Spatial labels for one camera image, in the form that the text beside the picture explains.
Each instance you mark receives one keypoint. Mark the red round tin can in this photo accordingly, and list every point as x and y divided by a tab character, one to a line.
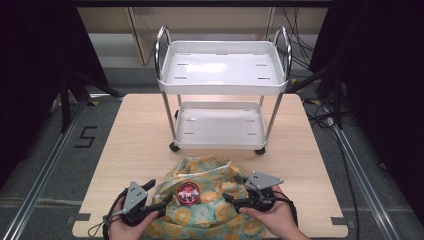
188	193

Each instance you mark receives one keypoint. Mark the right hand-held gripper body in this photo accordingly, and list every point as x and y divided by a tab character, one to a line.
261	181

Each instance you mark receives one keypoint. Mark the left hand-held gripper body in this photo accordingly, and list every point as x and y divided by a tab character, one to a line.
133	196

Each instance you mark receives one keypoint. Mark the floral green cloth bag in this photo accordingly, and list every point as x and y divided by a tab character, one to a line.
206	216

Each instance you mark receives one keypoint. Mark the black overhead bar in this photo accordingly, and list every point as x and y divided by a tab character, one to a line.
200	3

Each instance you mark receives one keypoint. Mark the beige wooden cabinet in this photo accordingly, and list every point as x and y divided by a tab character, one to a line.
206	23

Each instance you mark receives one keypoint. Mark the white two-tier trolley cart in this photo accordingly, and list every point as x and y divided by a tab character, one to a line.
221	66

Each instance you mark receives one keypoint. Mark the person's right hand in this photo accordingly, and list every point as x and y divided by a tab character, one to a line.
280	218

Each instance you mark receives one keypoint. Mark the person's left hand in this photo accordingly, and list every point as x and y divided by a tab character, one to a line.
125	231

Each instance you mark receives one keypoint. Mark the black stand legs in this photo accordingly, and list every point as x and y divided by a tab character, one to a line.
337	100
66	103

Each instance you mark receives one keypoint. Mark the black curtain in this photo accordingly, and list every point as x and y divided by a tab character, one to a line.
30	83
383	83

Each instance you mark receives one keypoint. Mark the metal floor rail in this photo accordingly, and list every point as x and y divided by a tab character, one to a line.
40	183
363	180

